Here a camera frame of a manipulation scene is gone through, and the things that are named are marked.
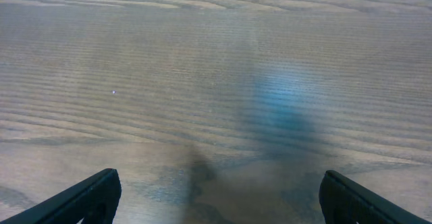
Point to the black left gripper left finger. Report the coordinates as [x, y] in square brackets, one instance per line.
[91, 201]

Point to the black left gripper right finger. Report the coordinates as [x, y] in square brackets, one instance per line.
[344, 201]

